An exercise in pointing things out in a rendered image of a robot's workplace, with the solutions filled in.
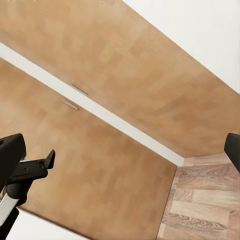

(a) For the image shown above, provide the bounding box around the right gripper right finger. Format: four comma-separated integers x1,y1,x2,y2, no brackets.
224,132,240,173

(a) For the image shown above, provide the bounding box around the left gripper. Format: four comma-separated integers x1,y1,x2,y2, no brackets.
6,149,56,194

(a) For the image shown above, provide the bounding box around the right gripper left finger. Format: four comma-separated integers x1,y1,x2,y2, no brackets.
0,133,26,193

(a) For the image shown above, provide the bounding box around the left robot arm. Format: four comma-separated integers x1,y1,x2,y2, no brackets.
0,149,56,240

